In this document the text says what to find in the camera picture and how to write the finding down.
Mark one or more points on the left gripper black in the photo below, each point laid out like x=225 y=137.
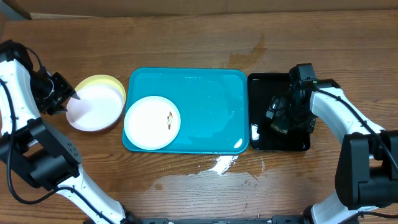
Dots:
x=66 y=91

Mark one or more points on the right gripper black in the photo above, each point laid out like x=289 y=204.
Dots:
x=307 y=126

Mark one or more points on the green yellow sponge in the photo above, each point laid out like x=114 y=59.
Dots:
x=280 y=126

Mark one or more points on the white plate top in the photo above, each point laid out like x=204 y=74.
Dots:
x=98 y=108

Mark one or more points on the white plate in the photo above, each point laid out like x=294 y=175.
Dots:
x=152 y=123
x=98 y=108

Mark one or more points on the yellow-green plate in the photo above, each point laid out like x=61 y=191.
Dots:
x=102 y=79

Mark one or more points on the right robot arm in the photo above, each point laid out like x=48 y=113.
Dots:
x=366 y=174

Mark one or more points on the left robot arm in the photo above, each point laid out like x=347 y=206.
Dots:
x=40 y=160

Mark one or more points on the black plastic tray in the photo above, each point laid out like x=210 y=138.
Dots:
x=262 y=87

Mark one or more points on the teal plastic tray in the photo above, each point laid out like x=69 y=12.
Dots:
x=213 y=106

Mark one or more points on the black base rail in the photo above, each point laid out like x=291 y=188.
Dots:
x=283 y=219

